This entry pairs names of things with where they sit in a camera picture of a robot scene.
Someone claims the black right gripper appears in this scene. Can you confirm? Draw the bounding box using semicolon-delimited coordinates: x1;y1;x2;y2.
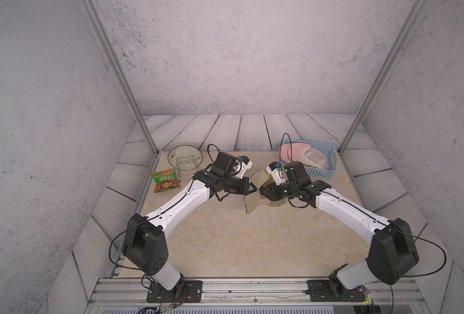
259;181;299;201

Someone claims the beige baseball cap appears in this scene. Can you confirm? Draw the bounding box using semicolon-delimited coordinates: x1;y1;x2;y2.
244;169;287;214

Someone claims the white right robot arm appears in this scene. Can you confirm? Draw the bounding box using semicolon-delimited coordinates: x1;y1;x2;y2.
259;162;420;296

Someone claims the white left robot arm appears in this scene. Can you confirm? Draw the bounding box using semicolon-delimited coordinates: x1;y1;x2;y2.
122;152;256;294

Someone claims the pink baseball cap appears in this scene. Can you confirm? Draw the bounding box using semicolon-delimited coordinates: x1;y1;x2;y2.
293;143;327;169
280;143;295;163

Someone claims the light blue perforated basket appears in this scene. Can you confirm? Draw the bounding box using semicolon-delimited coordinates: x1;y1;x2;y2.
280;139;339;179

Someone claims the green glass plate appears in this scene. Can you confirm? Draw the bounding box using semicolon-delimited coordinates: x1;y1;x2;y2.
168;145;203;171

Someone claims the green snack packet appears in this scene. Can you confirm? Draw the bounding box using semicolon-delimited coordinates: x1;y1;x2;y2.
152;169;180;193

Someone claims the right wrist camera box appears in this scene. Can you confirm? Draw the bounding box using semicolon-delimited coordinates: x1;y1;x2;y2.
266;162;287;185

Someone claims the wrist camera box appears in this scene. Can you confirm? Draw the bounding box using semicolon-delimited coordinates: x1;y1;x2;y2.
266;162;287;185
231;156;253;179

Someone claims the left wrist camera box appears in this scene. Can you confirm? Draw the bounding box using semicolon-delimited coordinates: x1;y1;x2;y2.
231;156;253;179

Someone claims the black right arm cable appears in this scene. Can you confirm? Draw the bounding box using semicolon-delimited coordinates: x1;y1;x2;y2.
278;132;448;314

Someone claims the metal wire plate stand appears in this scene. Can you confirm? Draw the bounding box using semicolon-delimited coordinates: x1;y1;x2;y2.
176;155;202;179

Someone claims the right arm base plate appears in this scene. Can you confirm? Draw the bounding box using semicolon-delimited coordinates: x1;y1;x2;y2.
305;279;368;304

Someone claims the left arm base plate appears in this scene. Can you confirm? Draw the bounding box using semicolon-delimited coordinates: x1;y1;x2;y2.
146;279;203;304

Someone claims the aluminium front rail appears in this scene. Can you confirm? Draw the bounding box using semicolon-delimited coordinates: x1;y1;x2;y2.
85;277;430;313

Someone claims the right aluminium frame post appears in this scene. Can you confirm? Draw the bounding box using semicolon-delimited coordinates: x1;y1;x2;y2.
338;0;428;156

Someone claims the aluminium frame post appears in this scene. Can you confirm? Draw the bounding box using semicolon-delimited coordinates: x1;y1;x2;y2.
338;0;428;156
79;0;159;155

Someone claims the left aluminium frame post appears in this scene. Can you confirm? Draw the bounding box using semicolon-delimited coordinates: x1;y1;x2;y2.
79;0;159;155

